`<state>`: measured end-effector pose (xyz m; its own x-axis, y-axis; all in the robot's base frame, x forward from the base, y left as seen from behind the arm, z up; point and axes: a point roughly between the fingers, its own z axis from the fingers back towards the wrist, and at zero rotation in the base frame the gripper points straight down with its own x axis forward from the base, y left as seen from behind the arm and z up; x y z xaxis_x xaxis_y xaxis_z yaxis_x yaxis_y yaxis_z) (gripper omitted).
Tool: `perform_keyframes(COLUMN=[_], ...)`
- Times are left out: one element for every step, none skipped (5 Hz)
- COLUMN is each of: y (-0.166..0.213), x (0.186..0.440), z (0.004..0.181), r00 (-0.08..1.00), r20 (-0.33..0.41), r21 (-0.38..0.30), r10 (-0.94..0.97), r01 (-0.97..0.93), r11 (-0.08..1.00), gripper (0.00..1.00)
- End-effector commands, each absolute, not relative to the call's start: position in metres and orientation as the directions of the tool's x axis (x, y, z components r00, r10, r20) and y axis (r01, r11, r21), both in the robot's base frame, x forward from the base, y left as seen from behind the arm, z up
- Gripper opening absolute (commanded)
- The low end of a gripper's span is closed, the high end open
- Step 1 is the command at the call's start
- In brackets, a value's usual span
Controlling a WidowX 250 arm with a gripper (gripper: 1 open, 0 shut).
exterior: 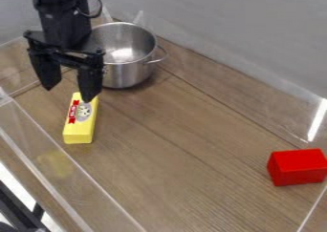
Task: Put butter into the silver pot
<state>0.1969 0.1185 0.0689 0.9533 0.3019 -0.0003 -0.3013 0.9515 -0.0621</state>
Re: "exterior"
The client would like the red block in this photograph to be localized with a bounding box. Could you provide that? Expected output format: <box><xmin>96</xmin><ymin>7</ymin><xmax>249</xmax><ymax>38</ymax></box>
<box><xmin>267</xmin><ymin>148</ymin><xmax>327</xmax><ymax>186</ymax></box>

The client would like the clear acrylic enclosure wall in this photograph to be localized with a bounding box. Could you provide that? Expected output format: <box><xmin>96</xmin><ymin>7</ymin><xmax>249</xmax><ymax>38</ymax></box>
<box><xmin>0</xmin><ymin>0</ymin><xmax>327</xmax><ymax>232</ymax></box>

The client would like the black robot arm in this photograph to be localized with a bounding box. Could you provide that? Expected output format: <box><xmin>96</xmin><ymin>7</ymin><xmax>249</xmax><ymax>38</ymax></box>
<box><xmin>23</xmin><ymin>0</ymin><xmax>105</xmax><ymax>102</ymax></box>

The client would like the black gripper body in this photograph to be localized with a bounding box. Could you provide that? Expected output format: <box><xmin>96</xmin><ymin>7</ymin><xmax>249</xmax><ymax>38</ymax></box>
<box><xmin>25</xmin><ymin>0</ymin><xmax>104</xmax><ymax>68</ymax></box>

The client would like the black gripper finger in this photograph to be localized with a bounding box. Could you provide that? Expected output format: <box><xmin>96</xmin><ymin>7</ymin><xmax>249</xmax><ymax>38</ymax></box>
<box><xmin>78</xmin><ymin>50</ymin><xmax>105</xmax><ymax>103</ymax></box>
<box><xmin>29</xmin><ymin>47</ymin><xmax>62</xmax><ymax>91</ymax></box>

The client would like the black table frame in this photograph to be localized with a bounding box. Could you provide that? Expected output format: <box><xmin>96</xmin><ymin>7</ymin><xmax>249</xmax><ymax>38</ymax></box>
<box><xmin>0</xmin><ymin>180</ymin><xmax>52</xmax><ymax>232</ymax></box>

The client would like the yellow butter block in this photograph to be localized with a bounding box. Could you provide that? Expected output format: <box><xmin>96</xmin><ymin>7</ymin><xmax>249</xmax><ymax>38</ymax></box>
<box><xmin>64</xmin><ymin>92</ymin><xmax>98</xmax><ymax>144</ymax></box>

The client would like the silver steel pot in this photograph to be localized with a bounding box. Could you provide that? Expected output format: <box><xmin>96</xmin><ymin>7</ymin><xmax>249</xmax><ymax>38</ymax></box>
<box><xmin>86</xmin><ymin>22</ymin><xmax>168</xmax><ymax>89</ymax></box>

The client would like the black cable loop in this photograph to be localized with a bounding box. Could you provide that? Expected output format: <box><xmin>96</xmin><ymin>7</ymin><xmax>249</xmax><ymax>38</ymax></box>
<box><xmin>76</xmin><ymin>0</ymin><xmax>105</xmax><ymax>19</ymax></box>

